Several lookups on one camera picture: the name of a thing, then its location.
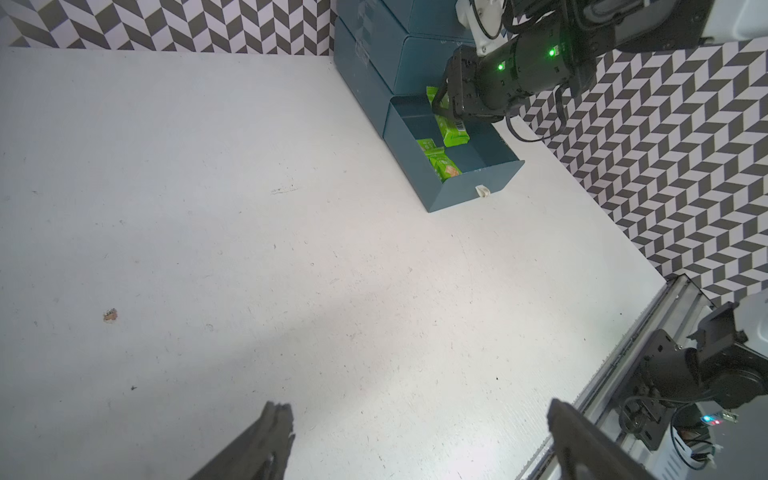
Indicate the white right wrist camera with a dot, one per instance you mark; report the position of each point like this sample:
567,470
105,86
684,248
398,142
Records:
483,18

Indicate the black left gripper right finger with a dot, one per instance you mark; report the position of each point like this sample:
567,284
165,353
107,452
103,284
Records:
584,452

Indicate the aluminium front rail frame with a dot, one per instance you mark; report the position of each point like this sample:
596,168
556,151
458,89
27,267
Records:
689,304

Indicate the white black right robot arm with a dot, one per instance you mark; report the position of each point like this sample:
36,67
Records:
573,35

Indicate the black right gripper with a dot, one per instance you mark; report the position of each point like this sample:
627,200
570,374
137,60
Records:
486,88

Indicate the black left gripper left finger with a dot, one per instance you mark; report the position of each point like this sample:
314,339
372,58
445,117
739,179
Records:
260,452

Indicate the teal three-drawer cabinet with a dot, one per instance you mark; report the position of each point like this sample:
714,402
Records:
389,53

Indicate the green cookie packet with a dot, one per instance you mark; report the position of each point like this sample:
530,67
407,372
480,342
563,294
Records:
437,97
427,145
444,167
450,136

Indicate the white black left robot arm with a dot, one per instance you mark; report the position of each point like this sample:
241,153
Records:
658,389

